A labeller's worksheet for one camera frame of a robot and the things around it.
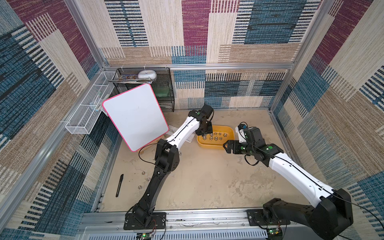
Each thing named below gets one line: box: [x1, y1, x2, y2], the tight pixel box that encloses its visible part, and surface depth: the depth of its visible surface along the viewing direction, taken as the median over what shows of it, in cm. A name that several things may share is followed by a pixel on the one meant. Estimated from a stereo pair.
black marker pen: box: [115, 174, 124, 198], surface depth 88 cm
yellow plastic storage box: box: [196, 125, 235, 150], surface depth 107 cm
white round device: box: [138, 70, 157, 81], surface depth 91 cm
